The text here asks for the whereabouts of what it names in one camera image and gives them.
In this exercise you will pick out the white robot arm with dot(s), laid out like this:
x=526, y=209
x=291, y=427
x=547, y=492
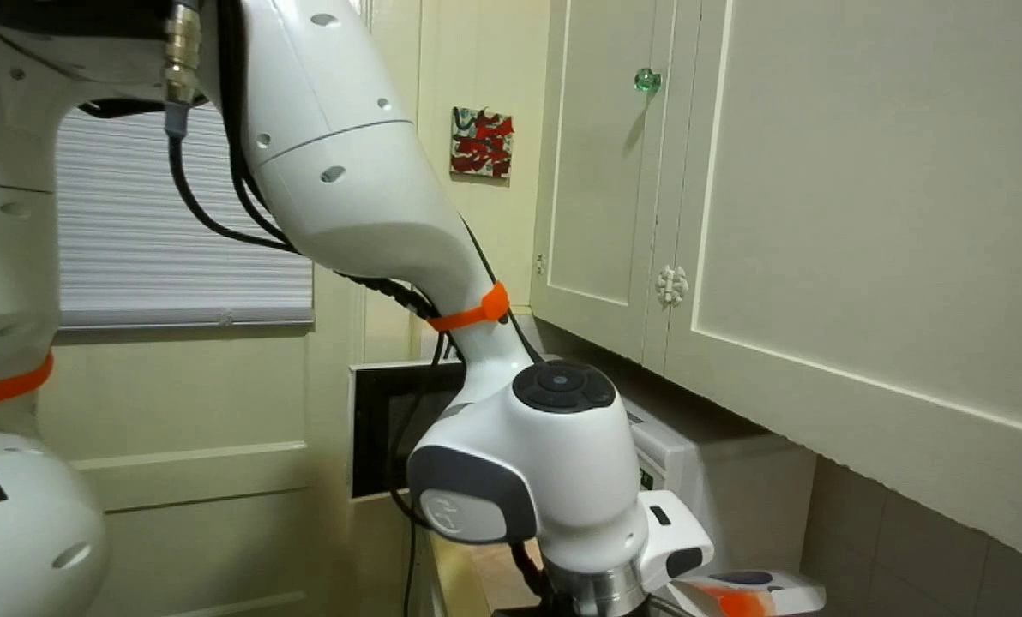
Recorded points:
x=341, y=149

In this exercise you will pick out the red wall picture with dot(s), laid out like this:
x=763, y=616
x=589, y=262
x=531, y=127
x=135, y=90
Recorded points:
x=482, y=141

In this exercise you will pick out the white orange box blue circle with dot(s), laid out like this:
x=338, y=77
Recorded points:
x=754, y=596

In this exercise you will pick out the cabinet door with green knob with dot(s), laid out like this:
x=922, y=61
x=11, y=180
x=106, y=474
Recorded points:
x=602, y=209

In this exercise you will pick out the black monitor screen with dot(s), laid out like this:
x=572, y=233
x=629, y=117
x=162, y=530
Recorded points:
x=391, y=429

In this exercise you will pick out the green cabinet knob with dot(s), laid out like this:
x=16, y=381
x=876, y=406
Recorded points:
x=648, y=82

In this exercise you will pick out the large white window blinds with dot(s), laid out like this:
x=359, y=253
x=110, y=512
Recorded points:
x=181, y=229

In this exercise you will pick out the white flower cabinet latch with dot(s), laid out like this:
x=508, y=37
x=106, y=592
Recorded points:
x=675, y=286

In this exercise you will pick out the white panelled door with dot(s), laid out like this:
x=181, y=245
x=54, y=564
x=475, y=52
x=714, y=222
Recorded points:
x=189, y=456

